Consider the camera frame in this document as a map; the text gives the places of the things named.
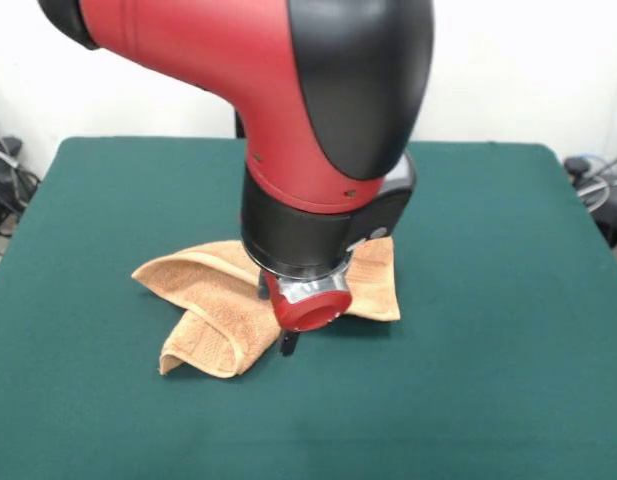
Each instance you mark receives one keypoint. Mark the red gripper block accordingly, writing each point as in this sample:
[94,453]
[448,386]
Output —
[315,312]

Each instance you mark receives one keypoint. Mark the tan terry towel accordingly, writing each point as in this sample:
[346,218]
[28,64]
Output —
[208,300]

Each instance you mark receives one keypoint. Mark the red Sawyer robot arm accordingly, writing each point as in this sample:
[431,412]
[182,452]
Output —
[288,100]

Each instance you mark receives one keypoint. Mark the dark green table cloth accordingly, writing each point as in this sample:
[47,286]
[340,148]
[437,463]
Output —
[438,375]

